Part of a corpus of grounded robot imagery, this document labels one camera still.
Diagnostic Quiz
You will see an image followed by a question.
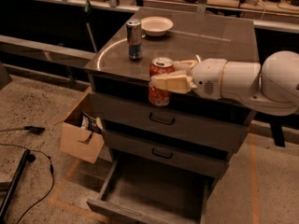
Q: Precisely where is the black-tipped tool on floor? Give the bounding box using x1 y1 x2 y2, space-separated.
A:
0 126 45 134

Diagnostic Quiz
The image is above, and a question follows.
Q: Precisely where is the green-handled tool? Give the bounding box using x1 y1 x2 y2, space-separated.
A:
83 0 97 52

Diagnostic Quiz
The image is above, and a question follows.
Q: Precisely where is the white bowl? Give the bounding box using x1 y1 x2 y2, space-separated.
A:
141 17 173 36

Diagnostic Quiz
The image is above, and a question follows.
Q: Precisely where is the grey middle drawer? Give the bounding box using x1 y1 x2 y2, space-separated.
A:
104 130 228 179

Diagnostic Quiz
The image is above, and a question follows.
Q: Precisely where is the grey top drawer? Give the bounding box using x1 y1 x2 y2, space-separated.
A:
90 91 248 151

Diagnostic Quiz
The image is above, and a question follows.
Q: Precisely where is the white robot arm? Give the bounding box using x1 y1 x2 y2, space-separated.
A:
150 51 299 116

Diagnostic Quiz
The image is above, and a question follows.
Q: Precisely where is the cardboard box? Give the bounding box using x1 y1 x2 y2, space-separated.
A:
55 86 106 164

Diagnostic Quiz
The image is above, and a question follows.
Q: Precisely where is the orange soda can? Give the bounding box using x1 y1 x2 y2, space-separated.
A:
149 57 175 106

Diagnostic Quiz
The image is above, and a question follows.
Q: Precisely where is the grey drawer cabinet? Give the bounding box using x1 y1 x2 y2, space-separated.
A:
83 6 265 224

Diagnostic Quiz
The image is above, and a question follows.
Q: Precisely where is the grey open bottom drawer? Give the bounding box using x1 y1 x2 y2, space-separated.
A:
87 153 208 224

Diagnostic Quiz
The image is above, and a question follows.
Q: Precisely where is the black bar on floor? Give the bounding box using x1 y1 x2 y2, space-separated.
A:
0 149 31 224

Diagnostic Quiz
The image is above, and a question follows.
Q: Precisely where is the black cable on floor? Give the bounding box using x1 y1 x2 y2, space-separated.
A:
0 143 56 224

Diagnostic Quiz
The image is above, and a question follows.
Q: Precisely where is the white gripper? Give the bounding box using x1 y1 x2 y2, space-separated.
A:
150 59 227 100

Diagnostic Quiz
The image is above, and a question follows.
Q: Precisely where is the silver blue energy can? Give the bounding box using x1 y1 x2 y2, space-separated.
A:
126 19 142 61

